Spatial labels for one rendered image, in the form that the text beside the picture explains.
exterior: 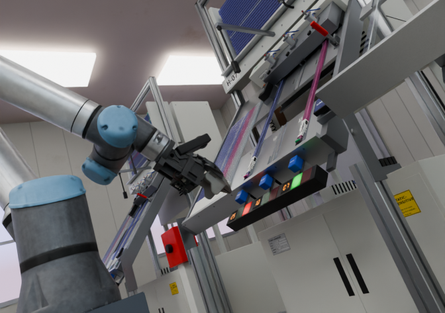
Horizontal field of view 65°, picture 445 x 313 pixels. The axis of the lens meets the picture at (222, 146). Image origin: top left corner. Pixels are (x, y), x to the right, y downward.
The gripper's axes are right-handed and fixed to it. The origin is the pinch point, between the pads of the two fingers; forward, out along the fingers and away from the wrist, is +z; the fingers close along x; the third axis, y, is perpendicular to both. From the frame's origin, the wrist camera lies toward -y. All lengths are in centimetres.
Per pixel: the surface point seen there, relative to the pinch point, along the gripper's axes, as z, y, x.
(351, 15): 5, -60, 32
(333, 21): 1, -57, 28
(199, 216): 4.1, -2.4, -24.9
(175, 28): -64, -294, -194
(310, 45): 1, -56, 18
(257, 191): 7.3, -2.4, 3.2
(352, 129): 6.2, -2.4, 36.8
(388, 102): 174, -295, -93
